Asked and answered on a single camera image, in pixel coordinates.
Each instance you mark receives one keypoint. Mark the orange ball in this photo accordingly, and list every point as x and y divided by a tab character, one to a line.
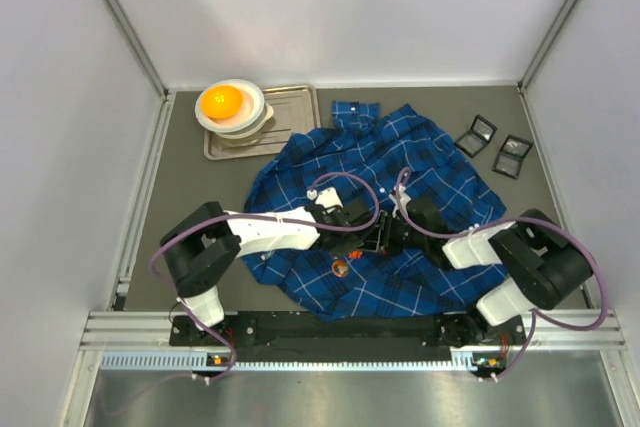
221	102

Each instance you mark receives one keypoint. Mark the black jewelry box right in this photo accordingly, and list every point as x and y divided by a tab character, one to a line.
511	155

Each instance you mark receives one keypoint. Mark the white bowl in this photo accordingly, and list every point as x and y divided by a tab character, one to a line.
252	97

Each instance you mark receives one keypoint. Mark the silver metal tray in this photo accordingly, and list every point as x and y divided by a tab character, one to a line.
295	111

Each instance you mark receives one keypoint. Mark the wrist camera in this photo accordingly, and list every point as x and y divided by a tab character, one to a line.
400	199
327	198

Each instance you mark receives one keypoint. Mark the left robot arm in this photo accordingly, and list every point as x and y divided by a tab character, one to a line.
200	249

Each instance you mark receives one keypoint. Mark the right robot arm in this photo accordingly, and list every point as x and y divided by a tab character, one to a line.
543	263

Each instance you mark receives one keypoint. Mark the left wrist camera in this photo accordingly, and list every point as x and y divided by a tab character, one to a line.
327	198

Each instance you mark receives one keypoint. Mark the round brown badge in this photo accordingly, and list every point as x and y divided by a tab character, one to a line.
340	268

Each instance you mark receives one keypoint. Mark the blue plaid shirt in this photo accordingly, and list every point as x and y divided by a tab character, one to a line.
374	148

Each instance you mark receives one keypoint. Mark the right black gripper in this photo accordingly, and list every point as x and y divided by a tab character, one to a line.
385	237

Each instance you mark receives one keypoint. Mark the black jewelry box left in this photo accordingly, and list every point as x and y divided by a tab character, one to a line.
477	137

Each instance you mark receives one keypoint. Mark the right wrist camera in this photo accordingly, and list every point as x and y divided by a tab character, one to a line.
400	199

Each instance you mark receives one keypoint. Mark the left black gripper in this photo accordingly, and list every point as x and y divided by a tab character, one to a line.
347	240

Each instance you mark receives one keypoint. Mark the black jewelry box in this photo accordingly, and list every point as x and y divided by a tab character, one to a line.
477	137
511	155

